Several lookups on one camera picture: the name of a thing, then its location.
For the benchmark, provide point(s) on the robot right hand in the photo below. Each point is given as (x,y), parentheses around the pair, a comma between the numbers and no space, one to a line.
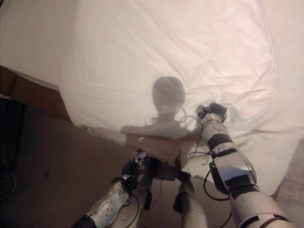
(215,108)

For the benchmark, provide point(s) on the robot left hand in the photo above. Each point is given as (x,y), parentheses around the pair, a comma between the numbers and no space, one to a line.
(133,167)

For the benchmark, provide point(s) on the white bed sheet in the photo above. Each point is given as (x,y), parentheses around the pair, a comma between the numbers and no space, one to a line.
(166,47)

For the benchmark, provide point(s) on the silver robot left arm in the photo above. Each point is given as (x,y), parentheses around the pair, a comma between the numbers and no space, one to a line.
(109,202)

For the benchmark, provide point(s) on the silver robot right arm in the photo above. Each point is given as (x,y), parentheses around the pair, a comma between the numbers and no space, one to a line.
(234,166)

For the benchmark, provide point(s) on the beige bed base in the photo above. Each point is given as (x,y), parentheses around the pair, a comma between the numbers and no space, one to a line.
(154,148)

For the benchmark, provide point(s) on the silver robot left leg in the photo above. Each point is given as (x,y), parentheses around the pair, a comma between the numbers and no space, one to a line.
(146,190)

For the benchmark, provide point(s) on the silver robot leg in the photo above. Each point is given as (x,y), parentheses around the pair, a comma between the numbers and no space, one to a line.
(190,204)
(146,190)

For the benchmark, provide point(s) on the silver robot right leg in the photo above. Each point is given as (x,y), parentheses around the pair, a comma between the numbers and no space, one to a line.
(190,204)

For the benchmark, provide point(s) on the brown wooden panel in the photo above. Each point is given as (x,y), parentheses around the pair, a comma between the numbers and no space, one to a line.
(35,95)

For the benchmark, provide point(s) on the dark furniture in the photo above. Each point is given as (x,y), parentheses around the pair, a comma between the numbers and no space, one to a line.
(10,130)

